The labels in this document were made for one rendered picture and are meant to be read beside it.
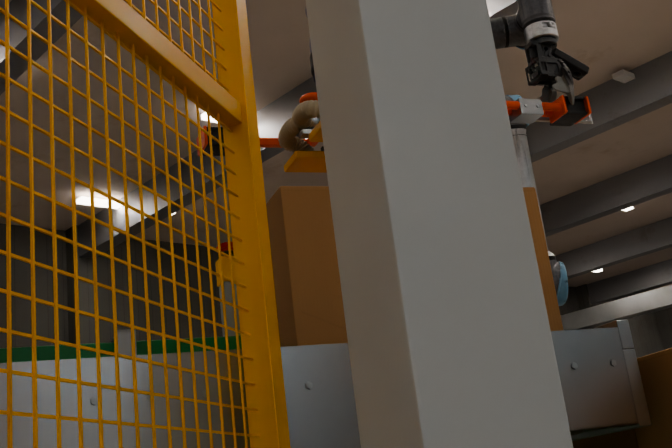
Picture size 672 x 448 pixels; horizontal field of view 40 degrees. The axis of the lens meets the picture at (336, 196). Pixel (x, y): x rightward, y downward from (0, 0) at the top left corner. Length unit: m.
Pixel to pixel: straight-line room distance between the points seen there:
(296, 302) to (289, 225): 0.16
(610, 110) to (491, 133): 8.46
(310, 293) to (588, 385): 0.56
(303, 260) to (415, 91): 0.91
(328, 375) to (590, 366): 0.54
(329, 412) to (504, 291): 0.75
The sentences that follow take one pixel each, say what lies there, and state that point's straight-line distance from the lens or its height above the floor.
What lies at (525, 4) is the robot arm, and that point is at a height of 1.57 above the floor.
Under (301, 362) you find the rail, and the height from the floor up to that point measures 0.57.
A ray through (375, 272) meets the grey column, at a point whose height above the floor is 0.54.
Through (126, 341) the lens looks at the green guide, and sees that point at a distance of 1.62.
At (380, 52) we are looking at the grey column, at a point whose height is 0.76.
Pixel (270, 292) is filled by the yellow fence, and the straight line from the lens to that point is 1.56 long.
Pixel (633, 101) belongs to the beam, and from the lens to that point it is 9.35.
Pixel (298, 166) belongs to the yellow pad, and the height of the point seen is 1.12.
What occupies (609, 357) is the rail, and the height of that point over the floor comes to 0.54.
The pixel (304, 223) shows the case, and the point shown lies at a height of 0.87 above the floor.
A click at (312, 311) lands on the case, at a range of 1.83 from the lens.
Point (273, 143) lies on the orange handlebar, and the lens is 2.45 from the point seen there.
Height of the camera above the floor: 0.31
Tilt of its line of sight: 19 degrees up
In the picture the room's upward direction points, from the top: 7 degrees counter-clockwise
